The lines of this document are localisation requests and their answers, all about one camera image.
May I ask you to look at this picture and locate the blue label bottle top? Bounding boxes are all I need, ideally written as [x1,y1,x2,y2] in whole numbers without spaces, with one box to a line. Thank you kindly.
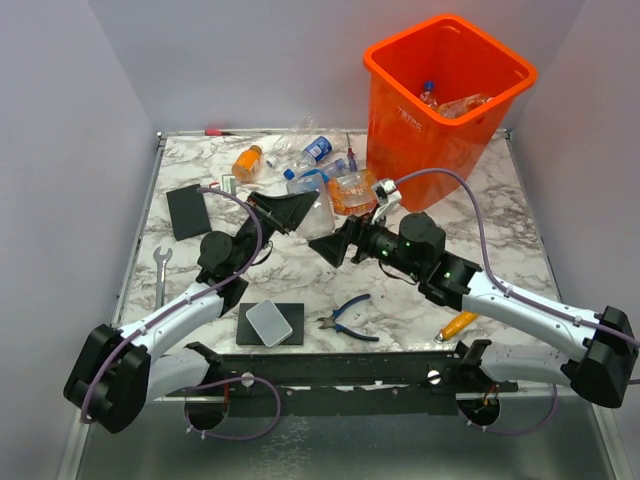
[295,136,333,168]

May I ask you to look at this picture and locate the silver wrench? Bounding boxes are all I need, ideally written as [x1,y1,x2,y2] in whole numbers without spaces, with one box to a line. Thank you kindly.
[153,247,173,310]

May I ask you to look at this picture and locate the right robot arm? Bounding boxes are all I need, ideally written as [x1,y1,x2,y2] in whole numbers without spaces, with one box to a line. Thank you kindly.
[309,213,639,408]

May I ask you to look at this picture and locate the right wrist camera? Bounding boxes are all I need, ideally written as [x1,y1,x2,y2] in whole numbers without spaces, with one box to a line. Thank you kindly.
[370,178,402,224]

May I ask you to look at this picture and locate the blue pepsi bottle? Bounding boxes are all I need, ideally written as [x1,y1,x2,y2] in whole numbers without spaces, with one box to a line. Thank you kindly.
[419,81,439,111]

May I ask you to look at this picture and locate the tall orange label bottle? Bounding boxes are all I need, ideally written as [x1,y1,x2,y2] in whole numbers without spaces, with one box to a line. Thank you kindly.
[436,93,493,119]

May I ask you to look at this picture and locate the orange plastic bin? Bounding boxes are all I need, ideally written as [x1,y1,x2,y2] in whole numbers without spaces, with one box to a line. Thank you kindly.
[363,14,537,211]

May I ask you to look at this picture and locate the white rounded box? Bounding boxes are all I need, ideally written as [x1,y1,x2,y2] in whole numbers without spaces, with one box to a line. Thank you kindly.
[246,300,293,347]

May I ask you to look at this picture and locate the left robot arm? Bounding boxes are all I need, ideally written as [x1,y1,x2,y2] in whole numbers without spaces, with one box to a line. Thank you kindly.
[63,191,319,433]

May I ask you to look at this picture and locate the blue handle pliers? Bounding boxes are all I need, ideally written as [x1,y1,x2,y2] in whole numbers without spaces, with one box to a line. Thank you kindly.
[317,294,379,343]

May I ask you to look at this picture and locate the yellow handle utility knife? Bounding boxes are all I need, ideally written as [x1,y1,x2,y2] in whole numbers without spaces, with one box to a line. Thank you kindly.
[434,311,479,343]

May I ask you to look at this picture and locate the large crushed orange bottle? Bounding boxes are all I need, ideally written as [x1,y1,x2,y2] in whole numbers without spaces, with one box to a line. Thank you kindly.
[327,170,377,216]

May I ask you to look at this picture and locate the blue label water bottle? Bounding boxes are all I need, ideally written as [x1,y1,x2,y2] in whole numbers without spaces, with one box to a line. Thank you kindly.
[302,158,348,183]

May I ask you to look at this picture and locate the red screwdriver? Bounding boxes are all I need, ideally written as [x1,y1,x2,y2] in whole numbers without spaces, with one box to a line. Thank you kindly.
[345,132,358,172]

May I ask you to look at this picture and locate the clear crushed bottle back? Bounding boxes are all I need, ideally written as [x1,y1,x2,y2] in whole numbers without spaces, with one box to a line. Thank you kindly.
[272,116,319,154]

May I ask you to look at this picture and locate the clear plastic cup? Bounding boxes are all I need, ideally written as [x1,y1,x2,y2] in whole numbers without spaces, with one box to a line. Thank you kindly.
[287,173,335,240]

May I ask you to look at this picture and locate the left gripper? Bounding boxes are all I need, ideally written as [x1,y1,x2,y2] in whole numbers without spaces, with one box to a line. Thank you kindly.
[235,189,317,274]

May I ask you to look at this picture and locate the black foam pad upper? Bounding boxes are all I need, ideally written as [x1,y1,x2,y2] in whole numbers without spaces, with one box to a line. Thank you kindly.
[166,184,211,241]

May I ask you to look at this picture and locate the small orange juice bottle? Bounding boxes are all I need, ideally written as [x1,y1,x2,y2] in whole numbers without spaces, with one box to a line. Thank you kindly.
[231,145,262,183]

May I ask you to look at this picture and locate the red pen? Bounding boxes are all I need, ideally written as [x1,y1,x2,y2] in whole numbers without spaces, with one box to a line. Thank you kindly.
[204,128,234,137]

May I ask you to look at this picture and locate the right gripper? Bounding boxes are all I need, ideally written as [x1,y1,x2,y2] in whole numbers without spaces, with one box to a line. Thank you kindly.
[309,203,423,280]

